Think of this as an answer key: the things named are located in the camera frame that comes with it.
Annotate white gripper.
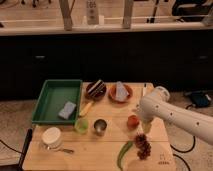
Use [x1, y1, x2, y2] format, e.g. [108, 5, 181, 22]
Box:
[136, 108, 154, 134]

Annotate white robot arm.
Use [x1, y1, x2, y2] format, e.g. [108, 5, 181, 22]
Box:
[137, 86, 213, 145]

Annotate metal cup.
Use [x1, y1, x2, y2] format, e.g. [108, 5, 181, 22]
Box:
[94, 119, 107, 136]

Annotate bunch of dark grapes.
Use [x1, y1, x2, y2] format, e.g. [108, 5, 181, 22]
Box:
[134, 134, 151, 160]

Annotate green chili pepper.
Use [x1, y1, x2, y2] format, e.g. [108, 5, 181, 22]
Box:
[116, 141, 133, 171]

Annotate grey cloth piece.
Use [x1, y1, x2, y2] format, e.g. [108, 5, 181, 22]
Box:
[115, 81, 129, 102]

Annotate orange plate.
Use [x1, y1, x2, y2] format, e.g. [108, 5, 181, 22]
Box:
[108, 84, 133, 103]

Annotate dark blue bag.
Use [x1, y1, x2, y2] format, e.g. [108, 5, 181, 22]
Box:
[189, 92, 211, 108]

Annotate dark bowl with cake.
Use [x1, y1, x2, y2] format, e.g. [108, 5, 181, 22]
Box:
[85, 80, 106, 101]

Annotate blue sponge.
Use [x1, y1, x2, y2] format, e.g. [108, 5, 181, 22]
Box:
[58, 101, 76, 120]

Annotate green plastic tray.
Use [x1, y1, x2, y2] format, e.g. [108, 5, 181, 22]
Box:
[32, 79, 82, 125]

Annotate metal spoon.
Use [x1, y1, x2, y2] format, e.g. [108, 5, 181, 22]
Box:
[46, 145, 75, 154]

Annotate black cable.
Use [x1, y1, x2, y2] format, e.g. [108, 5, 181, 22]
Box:
[169, 134, 198, 171]

